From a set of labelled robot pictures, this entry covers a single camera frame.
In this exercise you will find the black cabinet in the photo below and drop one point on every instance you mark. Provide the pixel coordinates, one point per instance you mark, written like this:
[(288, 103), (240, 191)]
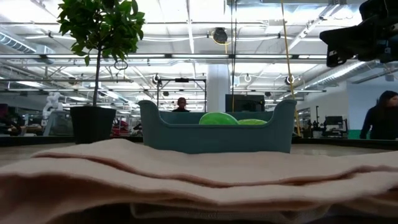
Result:
[(245, 103)]

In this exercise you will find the black background monitor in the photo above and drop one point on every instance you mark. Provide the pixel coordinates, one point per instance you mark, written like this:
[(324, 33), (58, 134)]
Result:
[(333, 120)]

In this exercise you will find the right gripper small black finger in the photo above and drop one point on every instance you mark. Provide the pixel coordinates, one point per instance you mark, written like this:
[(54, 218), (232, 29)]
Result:
[(335, 59)]

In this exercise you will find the white round column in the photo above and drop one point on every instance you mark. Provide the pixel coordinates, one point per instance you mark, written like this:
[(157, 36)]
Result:
[(217, 90)]

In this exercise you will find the textured green toy cabbage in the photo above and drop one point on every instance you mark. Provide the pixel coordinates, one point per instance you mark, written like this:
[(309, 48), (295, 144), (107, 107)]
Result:
[(252, 122)]

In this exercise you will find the beige folded cloth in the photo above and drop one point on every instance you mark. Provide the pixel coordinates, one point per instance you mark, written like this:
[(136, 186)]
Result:
[(186, 186)]

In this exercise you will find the potted green tree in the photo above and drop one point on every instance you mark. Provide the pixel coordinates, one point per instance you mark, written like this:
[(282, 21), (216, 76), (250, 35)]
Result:
[(99, 31)]

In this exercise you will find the right gripper large black finger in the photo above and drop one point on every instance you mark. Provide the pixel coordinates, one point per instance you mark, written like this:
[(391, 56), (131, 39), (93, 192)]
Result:
[(343, 39)]

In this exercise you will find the black table edge frame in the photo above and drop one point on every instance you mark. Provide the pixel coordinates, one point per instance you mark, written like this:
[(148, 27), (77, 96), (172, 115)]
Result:
[(335, 142)]

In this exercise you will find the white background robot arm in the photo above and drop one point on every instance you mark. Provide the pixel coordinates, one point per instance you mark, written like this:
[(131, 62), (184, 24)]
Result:
[(52, 102)]

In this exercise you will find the smooth green toy produce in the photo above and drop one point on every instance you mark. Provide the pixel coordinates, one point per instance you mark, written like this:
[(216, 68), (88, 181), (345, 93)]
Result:
[(218, 119)]

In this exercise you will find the black metal frame rig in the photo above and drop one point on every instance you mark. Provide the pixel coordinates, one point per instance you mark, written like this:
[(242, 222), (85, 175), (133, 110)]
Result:
[(182, 80)]

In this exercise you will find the person in dark top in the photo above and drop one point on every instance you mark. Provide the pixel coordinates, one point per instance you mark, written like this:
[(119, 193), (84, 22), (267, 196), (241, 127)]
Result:
[(381, 118)]

